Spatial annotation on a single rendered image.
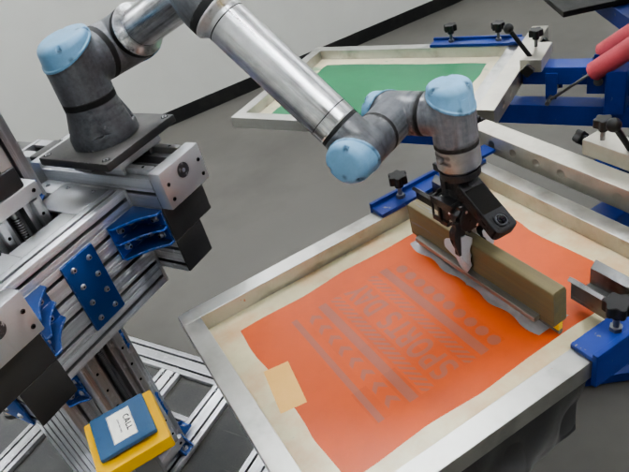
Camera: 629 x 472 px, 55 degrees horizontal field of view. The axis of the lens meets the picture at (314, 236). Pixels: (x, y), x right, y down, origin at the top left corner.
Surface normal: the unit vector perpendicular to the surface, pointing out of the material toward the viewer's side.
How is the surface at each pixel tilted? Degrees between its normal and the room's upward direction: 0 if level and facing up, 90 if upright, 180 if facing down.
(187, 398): 0
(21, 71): 90
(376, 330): 0
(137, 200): 90
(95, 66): 90
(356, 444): 0
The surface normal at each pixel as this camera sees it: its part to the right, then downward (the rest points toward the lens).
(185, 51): 0.49, 0.42
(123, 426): -0.22, -0.79
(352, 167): -0.55, 0.58
